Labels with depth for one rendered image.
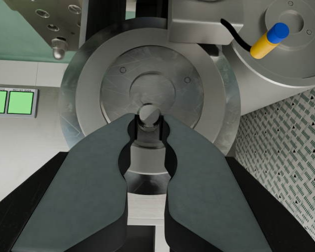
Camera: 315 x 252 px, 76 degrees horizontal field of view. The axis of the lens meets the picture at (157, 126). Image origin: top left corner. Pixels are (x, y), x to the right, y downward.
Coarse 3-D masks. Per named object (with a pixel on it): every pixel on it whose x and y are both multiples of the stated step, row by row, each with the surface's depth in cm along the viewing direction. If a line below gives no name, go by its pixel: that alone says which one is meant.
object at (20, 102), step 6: (12, 96) 47; (18, 96) 47; (24, 96) 47; (30, 96) 47; (12, 102) 47; (18, 102) 47; (24, 102) 47; (30, 102) 47; (12, 108) 47; (18, 108) 47; (24, 108) 47; (30, 108) 47
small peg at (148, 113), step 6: (138, 108) 11; (144, 108) 11; (150, 108) 11; (156, 108) 11; (138, 114) 11; (144, 114) 11; (150, 114) 11; (156, 114) 11; (138, 120) 11; (144, 120) 11; (150, 120) 11; (156, 120) 11; (144, 126) 11; (150, 126) 11; (156, 126) 13
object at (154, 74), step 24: (144, 48) 15; (168, 48) 15; (120, 72) 14; (144, 72) 15; (168, 72) 15; (192, 72) 15; (120, 96) 14; (144, 96) 14; (168, 96) 15; (192, 96) 14; (192, 120) 14; (144, 144) 14
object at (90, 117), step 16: (128, 32) 16; (144, 32) 16; (160, 32) 16; (112, 48) 16; (128, 48) 16; (176, 48) 16; (192, 48) 16; (96, 64) 15; (208, 64) 16; (80, 80) 15; (96, 80) 15; (208, 80) 16; (80, 96) 15; (96, 96) 15; (208, 96) 16; (224, 96) 16; (80, 112) 15; (96, 112) 15; (208, 112) 15; (224, 112) 16; (96, 128) 15; (192, 128) 15; (208, 128) 15; (144, 160) 15; (160, 160) 15
